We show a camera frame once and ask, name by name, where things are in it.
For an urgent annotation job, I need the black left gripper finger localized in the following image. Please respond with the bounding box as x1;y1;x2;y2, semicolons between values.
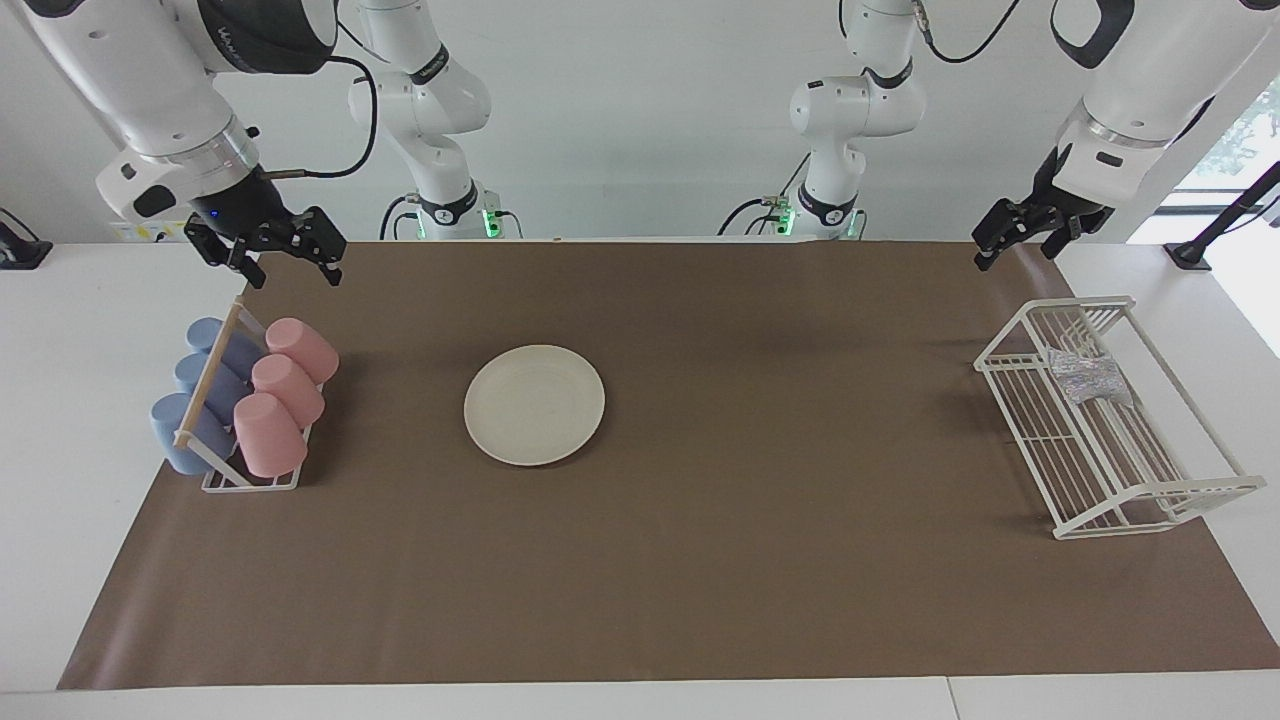
1040;214;1082;262
973;198;1041;272

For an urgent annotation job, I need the silver mesh sponge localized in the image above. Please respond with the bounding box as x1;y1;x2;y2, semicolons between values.
1048;348;1136;406

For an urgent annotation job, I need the cream round plate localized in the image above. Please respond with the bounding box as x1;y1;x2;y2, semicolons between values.
463;345;607;467

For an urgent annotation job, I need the blue cup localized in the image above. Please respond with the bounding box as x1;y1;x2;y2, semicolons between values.
186;317;263;379
174;352;251;426
150;393;239;476

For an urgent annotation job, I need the pink cup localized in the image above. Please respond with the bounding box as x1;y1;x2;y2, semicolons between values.
251;354;326;429
265;318;340;386
233;392;309;479

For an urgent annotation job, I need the brown table mat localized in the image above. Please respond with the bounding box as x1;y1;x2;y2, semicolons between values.
57;240;1280;691

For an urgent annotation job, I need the black base cable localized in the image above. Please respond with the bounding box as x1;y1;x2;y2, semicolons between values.
716;150;813;237
378;192;423;241

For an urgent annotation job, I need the black stand bracket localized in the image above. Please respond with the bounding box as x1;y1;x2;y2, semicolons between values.
1165;160;1280;271

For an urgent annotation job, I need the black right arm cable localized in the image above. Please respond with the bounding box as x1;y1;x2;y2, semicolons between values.
262;20;379;181

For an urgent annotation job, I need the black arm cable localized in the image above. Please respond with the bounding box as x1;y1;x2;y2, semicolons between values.
912;0;1023;65
262;20;379;181

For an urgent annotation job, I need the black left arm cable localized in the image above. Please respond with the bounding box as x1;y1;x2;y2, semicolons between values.
912;0;1023;65

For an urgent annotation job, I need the white wire basket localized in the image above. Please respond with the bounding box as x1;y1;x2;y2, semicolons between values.
974;295;1267;541

